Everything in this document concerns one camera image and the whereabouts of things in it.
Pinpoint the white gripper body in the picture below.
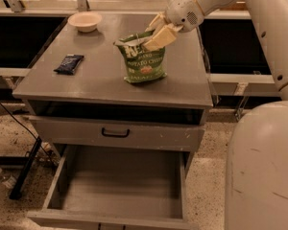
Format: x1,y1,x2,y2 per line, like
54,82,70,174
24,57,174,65
165,0,204,32

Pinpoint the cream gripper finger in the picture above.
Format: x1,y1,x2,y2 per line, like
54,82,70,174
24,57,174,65
143,24,183,51
146,12,167,33

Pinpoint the green jalapeno chip bag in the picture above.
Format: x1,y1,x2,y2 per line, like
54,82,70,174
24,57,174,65
114,31,166,84

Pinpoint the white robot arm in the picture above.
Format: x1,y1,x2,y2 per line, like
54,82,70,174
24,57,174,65
145,0,288,230

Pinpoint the closed grey top drawer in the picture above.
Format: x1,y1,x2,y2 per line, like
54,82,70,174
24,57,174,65
30,116,204,151

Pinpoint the grey drawer cabinet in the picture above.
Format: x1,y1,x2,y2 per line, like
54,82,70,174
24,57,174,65
12,12,214,230

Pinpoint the open grey middle drawer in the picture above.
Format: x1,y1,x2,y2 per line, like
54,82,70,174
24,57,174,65
28,146,199,230

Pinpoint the beige bowl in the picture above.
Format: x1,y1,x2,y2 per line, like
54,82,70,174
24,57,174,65
68,11,102,33

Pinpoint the dark blue snack packet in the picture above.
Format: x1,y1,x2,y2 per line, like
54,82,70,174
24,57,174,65
55,55,84,75

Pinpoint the black metal stand leg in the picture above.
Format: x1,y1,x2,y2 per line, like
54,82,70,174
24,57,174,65
9,137,41,200

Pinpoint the black drawer handle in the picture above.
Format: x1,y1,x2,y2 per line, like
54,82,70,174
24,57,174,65
101,127,130,138

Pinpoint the grey railing frame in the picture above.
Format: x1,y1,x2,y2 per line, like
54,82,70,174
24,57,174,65
0,0,288,127

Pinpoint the black cable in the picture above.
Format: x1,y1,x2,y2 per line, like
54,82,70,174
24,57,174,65
0,100,56,165

